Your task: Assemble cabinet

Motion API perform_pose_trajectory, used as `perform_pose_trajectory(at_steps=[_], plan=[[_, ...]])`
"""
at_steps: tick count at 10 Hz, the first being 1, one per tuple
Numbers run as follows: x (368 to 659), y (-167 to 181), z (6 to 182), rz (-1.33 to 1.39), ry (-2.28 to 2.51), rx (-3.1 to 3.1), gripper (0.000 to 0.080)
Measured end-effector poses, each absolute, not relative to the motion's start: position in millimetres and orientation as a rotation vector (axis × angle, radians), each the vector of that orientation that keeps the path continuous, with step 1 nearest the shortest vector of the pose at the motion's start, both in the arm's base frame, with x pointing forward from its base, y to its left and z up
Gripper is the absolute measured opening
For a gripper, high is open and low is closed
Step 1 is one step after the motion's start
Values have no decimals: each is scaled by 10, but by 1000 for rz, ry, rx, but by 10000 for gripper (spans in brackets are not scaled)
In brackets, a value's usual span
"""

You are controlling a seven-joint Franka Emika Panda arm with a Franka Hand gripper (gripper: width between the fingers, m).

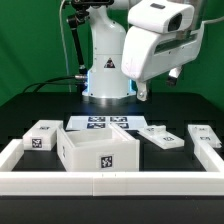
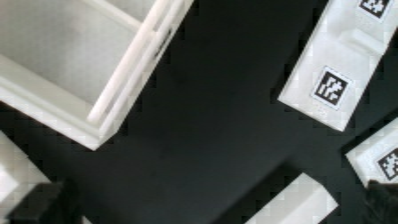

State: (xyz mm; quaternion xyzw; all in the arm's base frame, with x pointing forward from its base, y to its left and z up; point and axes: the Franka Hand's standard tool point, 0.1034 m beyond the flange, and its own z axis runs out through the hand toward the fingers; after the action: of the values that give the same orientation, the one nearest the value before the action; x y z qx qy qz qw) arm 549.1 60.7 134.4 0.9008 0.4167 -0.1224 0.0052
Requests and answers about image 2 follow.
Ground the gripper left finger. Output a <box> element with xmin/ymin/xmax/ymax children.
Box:
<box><xmin>5</xmin><ymin>183</ymin><xmax>65</xmax><ymax>224</ymax></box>

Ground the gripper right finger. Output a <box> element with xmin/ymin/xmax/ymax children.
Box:
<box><xmin>362</xmin><ymin>180</ymin><xmax>398</xmax><ymax>224</ymax></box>

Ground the white cabinet door panel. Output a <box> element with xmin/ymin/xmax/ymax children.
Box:
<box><xmin>344</xmin><ymin>118</ymin><xmax>398</xmax><ymax>185</ymax></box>
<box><xmin>277</xmin><ymin>0</ymin><xmax>398</xmax><ymax>131</ymax></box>

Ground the white cabinet body box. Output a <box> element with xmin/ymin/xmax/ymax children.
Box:
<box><xmin>0</xmin><ymin>0</ymin><xmax>193</xmax><ymax>149</ymax></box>

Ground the white obstacle wall fence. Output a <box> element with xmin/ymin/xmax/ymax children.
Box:
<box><xmin>245</xmin><ymin>173</ymin><xmax>339</xmax><ymax>224</ymax></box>

